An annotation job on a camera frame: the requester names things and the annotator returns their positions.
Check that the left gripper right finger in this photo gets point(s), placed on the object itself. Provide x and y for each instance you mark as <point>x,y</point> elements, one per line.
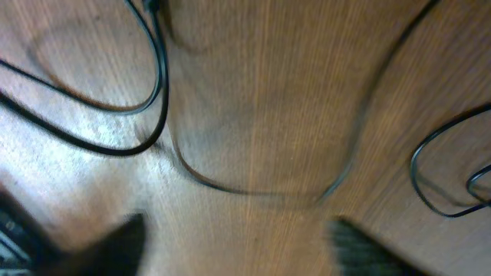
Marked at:
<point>360,253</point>

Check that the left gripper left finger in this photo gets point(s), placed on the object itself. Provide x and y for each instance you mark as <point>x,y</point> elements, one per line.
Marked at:
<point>117,254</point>

